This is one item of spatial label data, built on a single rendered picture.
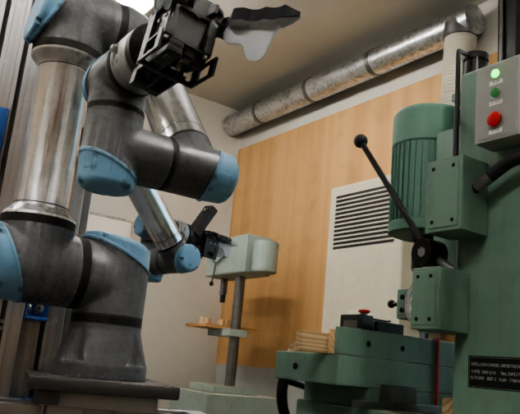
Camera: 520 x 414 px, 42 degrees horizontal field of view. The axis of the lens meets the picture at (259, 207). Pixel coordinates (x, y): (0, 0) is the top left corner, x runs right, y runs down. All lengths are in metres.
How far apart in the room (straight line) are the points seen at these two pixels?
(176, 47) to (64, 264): 0.46
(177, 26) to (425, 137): 0.98
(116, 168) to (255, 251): 2.86
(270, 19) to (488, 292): 0.80
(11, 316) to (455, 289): 0.83
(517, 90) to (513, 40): 1.94
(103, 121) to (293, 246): 3.34
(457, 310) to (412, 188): 0.35
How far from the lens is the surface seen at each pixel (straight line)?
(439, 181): 1.39
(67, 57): 1.16
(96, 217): 4.36
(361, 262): 3.24
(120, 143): 0.87
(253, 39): 0.75
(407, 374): 1.52
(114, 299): 1.10
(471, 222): 1.36
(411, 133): 1.64
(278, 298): 4.20
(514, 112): 1.35
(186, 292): 4.61
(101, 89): 0.89
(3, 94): 1.35
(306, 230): 4.08
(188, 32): 0.75
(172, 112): 1.01
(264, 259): 3.64
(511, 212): 1.37
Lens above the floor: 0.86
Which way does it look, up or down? 13 degrees up
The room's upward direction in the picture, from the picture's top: 6 degrees clockwise
